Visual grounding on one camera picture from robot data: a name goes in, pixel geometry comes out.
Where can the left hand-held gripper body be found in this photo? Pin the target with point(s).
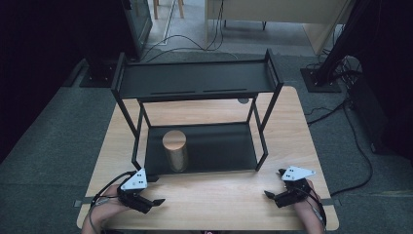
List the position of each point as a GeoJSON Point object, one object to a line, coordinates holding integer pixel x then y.
{"type": "Point", "coordinates": [134, 193]}

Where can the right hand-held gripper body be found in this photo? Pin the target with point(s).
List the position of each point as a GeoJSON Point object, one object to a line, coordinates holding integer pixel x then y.
{"type": "Point", "coordinates": [293, 190]}

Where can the glass jar with wooden lid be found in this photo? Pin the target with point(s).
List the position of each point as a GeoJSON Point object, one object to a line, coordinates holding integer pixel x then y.
{"type": "Point", "coordinates": [175, 152]}

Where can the black metal two-tier rack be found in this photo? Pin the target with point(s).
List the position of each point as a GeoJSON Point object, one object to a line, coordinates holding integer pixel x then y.
{"type": "Point", "coordinates": [198, 81]}

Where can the person's right hand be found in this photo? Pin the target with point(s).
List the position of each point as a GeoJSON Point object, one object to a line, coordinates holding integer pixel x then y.
{"type": "Point", "coordinates": [305, 203]}

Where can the person's left hand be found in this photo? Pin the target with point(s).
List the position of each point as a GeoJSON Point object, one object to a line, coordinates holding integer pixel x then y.
{"type": "Point", "coordinates": [105, 208]}

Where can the black box on floor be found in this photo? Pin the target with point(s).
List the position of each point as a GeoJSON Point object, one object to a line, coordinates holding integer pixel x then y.
{"type": "Point", "coordinates": [368, 110]}

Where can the black slanted stand with base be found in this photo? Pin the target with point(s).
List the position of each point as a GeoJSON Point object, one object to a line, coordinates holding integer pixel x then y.
{"type": "Point", "coordinates": [337, 48]}

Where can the glass-fronted dark cabinet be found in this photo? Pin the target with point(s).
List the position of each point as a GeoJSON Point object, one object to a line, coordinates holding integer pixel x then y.
{"type": "Point", "coordinates": [138, 26]}

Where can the beige wooden furniture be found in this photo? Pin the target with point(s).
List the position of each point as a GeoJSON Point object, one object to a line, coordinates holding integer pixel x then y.
{"type": "Point", "coordinates": [279, 9]}

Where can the wooden chair legs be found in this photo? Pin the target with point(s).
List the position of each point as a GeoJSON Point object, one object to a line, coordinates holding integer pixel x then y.
{"type": "Point", "coordinates": [156, 9]}

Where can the black stand base plate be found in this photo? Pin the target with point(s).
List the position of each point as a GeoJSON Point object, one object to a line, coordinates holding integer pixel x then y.
{"type": "Point", "coordinates": [97, 76]}

